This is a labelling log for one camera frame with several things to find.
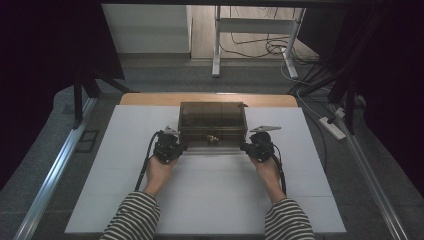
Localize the white desk frame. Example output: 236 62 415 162
211 4 307 80

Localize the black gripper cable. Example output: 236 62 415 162
134 130 161 193
271 143 288 197

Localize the brown translucent drawer box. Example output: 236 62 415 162
177 101 249 149

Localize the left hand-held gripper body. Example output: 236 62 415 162
153 125 186 165

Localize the white cabinet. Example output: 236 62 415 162
101 3 194 54

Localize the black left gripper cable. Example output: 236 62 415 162
134 130 161 193

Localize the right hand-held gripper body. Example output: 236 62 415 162
245 125 282 164

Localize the aluminium rail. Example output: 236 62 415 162
13 96 98 240
329 103 410 240

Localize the dark floor outlet cover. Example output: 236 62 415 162
75 129 100 154

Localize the white power strip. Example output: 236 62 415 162
318 116 347 141

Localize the black floor cable tangle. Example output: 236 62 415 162
219 6 321 66

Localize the person's left hand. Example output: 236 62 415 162
145 155 178 193

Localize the black curtain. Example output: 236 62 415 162
0 0 126 192
331 0 424 198

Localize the brown translucent drawer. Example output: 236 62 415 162
181 137 247 156

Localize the person's right hand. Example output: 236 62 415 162
251 156 284 195

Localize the black metal stand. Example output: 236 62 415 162
289 6 393 135
72 68 138 130

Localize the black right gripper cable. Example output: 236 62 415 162
271 143 288 197

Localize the white foam board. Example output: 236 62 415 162
64 104 347 235

